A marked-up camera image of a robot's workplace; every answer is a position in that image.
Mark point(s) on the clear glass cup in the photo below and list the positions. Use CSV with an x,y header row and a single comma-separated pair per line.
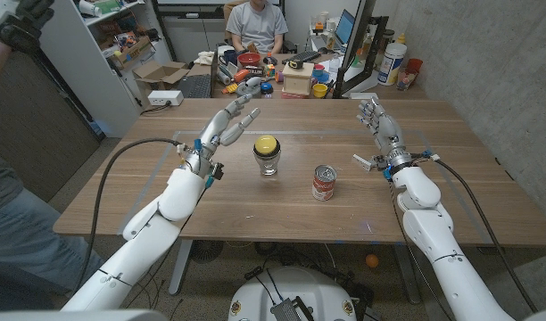
x,y
267,166

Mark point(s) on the blue round button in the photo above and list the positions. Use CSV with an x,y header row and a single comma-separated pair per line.
x,y
267,88

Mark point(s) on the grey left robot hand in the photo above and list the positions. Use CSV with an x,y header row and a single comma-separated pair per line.
x,y
210,138

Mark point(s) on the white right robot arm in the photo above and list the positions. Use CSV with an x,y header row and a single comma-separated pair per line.
x,y
451,267

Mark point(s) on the black finned module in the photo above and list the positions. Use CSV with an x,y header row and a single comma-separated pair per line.
x,y
285,311

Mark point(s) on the seated person grey shirt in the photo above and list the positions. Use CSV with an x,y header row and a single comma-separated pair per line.
x,y
257,27

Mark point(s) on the wooden back desk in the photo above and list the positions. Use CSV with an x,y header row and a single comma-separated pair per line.
x,y
389,93

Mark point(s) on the open cardboard box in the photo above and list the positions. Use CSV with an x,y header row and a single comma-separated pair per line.
x,y
159,73

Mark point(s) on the black monitor with stand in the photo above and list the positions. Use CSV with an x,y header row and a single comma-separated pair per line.
x,y
355,40

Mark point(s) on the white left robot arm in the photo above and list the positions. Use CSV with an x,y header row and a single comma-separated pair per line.
x,y
157,227

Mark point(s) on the orange ball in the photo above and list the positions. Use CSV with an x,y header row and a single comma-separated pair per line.
x,y
372,260

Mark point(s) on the orange toy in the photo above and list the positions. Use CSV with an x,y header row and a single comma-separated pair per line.
x,y
241,75

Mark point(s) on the red soup can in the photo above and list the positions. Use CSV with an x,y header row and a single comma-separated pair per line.
x,y
323,185

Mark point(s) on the white wipes canister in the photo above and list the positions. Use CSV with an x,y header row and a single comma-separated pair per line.
x,y
391,64

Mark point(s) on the standing person in jeans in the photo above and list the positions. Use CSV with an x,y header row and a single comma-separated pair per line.
x,y
14,232

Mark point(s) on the white power strip box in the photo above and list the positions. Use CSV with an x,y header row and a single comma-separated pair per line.
x,y
165,97

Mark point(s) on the white black teleoperation glove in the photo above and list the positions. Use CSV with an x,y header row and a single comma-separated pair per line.
x,y
19,22

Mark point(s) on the large black keyboard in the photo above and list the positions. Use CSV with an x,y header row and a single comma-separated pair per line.
x,y
195,86

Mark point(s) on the grey table leg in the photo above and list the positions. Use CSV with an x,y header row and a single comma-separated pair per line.
x,y
405,276
180,267

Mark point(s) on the small yellow cup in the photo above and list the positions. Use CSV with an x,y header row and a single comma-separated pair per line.
x,y
320,90

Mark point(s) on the open laptop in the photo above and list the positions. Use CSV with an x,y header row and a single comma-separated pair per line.
x,y
345,27

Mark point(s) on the white folded cloth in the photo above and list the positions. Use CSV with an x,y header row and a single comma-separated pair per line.
x,y
205,58

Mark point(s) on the clear glass with items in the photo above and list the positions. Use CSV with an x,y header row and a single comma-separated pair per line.
x,y
406,79

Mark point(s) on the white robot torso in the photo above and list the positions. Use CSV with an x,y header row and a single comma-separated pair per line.
x,y
295,285

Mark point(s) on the small black keyboard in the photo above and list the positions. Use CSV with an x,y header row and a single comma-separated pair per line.
x,y
303,56

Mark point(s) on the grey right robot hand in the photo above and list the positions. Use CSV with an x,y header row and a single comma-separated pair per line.
x,y
389,131

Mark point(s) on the grey round device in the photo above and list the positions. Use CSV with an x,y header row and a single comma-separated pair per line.
x,y
248,88

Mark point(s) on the dark blue mug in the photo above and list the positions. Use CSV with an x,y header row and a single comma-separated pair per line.
x,y
229,57

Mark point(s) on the yellow button black base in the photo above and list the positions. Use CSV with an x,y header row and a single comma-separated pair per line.
x,y
266,145

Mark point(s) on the red bowl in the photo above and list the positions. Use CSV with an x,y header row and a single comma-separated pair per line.
x,y
249,59

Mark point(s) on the light wooden box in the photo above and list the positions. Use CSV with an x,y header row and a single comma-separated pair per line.
x,y
298,80

